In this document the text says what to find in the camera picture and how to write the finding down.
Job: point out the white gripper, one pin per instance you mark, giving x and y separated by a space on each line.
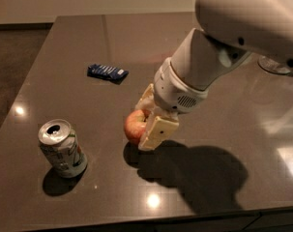
173 93

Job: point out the red yellow apple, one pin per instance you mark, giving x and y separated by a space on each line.
135 125

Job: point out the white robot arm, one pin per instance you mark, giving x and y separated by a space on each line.
228 32

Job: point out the green white 7up can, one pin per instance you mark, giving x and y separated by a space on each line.
58 141

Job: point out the blue snack bag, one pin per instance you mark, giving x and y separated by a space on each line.
106 72

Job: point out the clear glass base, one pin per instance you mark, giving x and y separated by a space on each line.
272 66

